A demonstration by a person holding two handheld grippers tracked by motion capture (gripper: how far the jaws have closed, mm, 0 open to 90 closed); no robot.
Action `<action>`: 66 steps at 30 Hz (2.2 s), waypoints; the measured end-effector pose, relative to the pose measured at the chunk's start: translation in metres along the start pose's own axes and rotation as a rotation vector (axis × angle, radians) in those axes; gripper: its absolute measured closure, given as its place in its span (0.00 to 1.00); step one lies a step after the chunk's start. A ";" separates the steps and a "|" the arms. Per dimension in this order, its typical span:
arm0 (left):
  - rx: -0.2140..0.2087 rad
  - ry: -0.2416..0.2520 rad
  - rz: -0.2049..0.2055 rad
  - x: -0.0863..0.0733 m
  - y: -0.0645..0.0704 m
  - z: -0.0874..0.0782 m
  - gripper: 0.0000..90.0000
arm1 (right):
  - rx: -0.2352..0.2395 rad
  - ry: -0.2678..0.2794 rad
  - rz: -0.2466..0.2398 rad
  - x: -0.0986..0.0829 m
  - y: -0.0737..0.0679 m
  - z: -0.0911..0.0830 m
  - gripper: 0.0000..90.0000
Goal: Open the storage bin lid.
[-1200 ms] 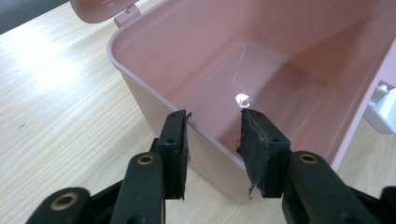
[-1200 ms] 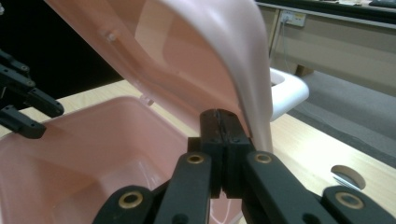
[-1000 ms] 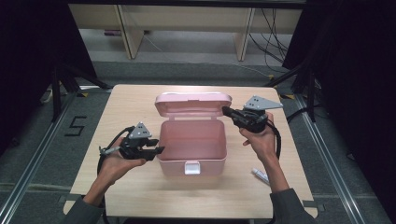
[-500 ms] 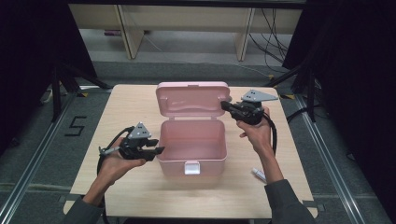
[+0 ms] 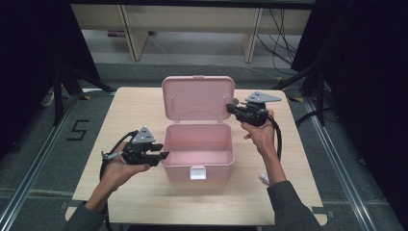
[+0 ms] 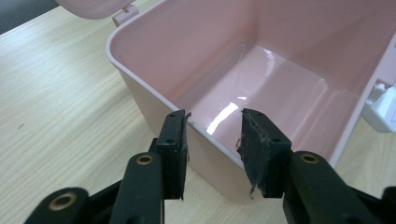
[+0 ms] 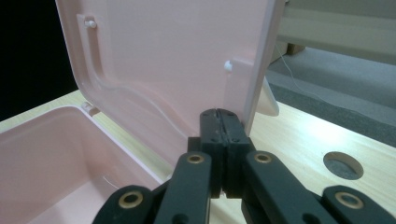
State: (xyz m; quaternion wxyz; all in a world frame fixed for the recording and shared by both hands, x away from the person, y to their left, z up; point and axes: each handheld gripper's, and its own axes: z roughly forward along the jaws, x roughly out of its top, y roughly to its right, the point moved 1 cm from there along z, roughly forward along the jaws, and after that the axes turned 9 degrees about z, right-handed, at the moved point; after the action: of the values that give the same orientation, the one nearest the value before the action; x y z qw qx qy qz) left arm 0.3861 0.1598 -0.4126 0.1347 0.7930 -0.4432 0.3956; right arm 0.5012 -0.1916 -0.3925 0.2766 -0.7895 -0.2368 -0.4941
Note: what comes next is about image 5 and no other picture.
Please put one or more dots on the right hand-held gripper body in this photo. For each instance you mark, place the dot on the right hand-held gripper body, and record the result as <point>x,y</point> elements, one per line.
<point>255,114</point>

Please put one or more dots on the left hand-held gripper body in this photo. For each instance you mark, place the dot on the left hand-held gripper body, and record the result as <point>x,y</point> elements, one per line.
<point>138,150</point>

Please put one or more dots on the black metal stand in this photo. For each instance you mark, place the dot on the black metal stand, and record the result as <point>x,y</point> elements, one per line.
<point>320,96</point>
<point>58,96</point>

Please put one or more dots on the person's right hand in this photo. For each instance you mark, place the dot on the person's right hand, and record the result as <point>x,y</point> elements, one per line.
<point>264,138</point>

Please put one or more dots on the yellow black floor tape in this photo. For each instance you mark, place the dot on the yellow black floor tape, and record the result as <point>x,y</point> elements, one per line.
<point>295,99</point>
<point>85,97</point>

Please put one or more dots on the person's left hand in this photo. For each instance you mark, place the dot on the person's left hand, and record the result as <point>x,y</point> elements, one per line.
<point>117,173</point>

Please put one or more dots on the aluminium floor rail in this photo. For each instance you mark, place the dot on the aluminium floor rail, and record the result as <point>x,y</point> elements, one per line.
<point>336,166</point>
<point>35,166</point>

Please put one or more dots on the small pink flat item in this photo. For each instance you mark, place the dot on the small pink flat item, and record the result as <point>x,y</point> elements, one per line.
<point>115,33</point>

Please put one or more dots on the black curtain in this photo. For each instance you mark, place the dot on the black curtain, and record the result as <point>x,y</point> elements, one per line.
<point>369,80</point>
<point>32,64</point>

